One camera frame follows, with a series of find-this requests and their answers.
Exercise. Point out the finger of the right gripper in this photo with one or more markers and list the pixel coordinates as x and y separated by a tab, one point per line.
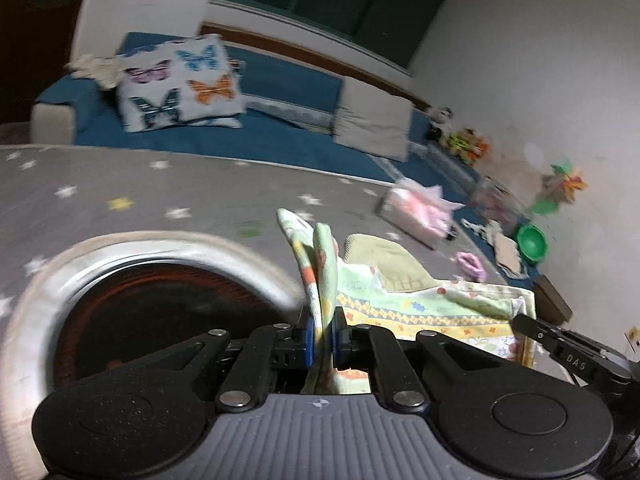
594	363

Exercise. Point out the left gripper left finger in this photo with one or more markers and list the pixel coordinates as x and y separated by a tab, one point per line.
275	358

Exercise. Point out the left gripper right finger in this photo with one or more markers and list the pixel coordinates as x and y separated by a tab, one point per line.
376	351

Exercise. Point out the colourful patterned children's garment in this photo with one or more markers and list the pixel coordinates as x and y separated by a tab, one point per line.
378	282

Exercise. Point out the brown wooden stool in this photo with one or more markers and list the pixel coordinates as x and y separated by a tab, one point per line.
550	305

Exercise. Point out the green plastic bowl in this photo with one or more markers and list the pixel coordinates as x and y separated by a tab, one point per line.
532	243

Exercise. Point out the pink hair scrunchie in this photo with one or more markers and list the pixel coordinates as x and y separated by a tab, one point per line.
471	267

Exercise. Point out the pink tissue pack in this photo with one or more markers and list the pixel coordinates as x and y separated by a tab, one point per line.
420	211

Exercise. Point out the colourful paper pinwheel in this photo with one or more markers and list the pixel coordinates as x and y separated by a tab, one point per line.
557	188

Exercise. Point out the clear plastic storage box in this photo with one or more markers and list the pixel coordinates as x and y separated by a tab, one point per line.
493	201

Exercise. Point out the blue sofa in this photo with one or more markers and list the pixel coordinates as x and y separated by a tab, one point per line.
289	108

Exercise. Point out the grey cushion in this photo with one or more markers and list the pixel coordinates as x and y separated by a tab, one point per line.
371	120

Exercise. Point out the orange fox plush toy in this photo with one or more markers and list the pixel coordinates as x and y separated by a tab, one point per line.
478	148

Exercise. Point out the butterfly print pillow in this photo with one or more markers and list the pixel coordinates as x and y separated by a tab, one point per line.
178	82

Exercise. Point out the crumpled beige cloth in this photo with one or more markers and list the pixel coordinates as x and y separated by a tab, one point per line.
107	73

